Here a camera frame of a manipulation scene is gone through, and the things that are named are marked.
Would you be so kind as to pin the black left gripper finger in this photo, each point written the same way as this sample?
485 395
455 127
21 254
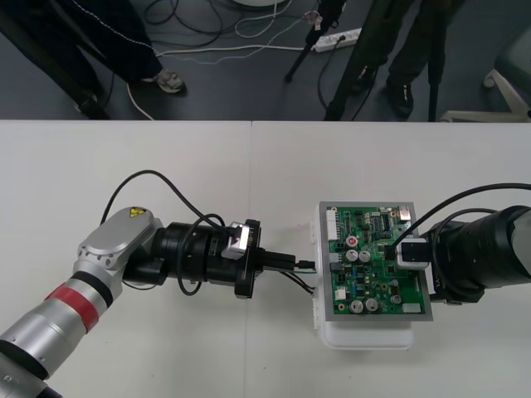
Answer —
282 267
282 257

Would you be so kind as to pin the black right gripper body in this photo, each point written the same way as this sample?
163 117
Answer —
452 292

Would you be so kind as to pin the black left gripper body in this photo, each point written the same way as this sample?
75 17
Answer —
249 257

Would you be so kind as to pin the silver and black right arm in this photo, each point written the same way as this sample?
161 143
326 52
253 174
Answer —
477 248

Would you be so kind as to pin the silver and black left arm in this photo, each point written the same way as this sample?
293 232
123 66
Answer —
116 244

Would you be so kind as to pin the black tripod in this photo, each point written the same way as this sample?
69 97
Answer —
300 58

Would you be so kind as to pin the chair with white base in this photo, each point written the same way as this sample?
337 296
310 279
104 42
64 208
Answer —
504 89

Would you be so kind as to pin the white power strip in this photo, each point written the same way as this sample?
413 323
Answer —
337 39

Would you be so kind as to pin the person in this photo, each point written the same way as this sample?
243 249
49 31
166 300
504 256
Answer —
103 45
402 49

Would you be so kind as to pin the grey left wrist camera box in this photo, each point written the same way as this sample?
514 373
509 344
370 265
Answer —
234 244

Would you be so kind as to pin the green circuit board grey frame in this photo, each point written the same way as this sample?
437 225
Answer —
365 273

